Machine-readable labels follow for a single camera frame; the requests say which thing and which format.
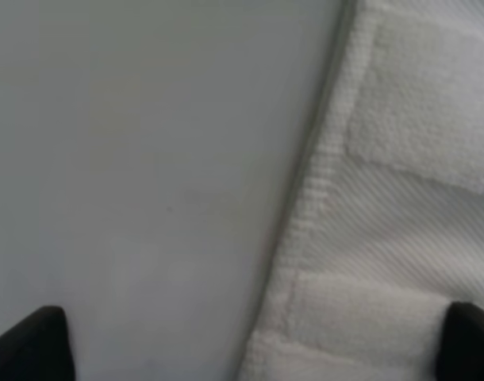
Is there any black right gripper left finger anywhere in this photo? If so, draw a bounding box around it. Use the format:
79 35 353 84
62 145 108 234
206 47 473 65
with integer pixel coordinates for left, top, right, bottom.
0 306 75 380

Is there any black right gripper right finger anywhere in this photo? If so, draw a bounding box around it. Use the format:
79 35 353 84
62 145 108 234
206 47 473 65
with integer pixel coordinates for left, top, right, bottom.
438 302 484 381

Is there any white towel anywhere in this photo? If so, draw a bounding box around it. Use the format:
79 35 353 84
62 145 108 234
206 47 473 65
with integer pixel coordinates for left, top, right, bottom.
236 1 484 380

